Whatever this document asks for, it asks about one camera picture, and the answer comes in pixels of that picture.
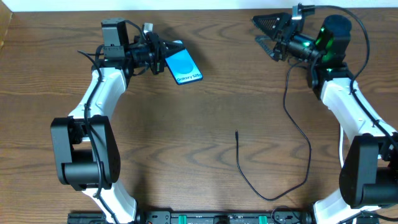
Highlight blue Galaxy smartphone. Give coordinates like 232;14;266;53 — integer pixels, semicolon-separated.
165;40;203;85

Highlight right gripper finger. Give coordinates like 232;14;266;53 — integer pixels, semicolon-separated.
251;12;292;39
254;35;279;60

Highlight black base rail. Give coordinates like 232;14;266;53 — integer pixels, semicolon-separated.
67;210;380;224

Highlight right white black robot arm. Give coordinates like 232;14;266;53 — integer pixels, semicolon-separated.
252;5;397;223

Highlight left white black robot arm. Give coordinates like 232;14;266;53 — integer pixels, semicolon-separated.
50;18;203;223

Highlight black charger cable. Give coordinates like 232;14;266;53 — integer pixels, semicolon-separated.
234;60;312;202

